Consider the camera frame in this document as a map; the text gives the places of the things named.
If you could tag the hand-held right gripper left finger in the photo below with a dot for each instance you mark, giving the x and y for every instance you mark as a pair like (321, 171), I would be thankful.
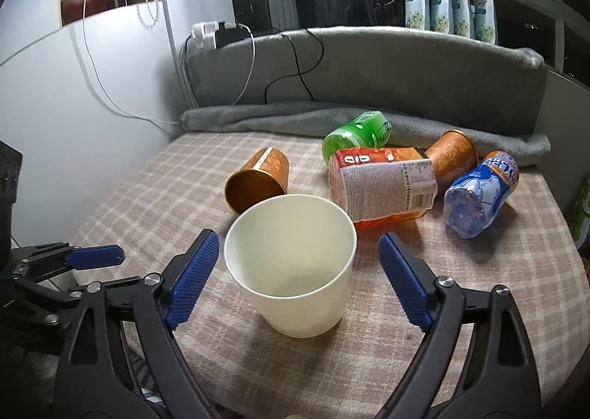
(193, 274)

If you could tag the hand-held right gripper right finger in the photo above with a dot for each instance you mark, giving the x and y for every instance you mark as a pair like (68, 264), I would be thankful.
(405, 280)

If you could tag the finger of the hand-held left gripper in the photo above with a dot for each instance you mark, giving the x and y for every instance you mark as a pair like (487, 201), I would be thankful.
(94, 256)

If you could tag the white paper cup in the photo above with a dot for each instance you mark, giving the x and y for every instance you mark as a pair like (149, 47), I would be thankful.
(291, 262)

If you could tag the gold paper cup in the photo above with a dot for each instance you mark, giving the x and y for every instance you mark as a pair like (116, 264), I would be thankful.
(454, 156)
(258, 184)

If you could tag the orange labelled plastic bottle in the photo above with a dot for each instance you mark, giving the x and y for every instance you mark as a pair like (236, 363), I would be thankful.
(382, 184)

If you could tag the blue plastic bottle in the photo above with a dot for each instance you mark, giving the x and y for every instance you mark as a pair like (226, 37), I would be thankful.
(479, 197)

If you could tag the plaid bed sheet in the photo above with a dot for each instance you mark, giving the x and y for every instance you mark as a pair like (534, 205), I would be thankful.
(276, 354)

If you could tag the green plastic bottle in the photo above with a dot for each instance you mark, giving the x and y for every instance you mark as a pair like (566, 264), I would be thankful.
(357, 135)

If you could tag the grey fleece blanket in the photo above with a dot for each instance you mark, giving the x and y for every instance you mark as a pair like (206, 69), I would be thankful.
(286, 117)

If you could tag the green printed bag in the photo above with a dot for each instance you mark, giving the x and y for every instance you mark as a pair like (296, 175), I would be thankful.
(581, 211)

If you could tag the white power strip with plugs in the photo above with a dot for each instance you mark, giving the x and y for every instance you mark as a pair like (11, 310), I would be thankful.
(216, 34)

